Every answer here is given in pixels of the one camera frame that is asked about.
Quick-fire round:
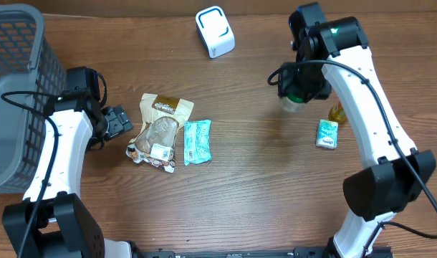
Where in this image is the green lid glass jar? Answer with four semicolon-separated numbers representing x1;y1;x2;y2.
279;94;306;113

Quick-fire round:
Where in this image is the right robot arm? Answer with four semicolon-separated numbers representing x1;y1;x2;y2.
268;3;436;257

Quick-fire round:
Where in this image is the yellow dish soap bottle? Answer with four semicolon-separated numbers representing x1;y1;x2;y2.
328;102;347;124

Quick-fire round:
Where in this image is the green white tissue pack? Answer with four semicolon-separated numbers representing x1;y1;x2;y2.
315;120;339;149

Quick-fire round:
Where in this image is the small teal packet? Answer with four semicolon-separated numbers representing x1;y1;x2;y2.
184;120;212;166

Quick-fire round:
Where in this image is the clear plastic snack bag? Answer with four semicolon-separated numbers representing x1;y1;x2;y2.
125;93;194;173

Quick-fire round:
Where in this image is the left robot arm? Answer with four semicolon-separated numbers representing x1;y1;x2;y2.
2;67;137;257

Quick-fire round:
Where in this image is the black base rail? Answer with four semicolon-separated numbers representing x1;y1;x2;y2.
132;246;394;258

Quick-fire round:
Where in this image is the white barcode scanner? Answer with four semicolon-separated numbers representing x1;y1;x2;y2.
195;6;236;59

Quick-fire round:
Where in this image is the grey plastic mesh basket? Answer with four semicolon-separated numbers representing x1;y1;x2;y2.
0;4;66;194

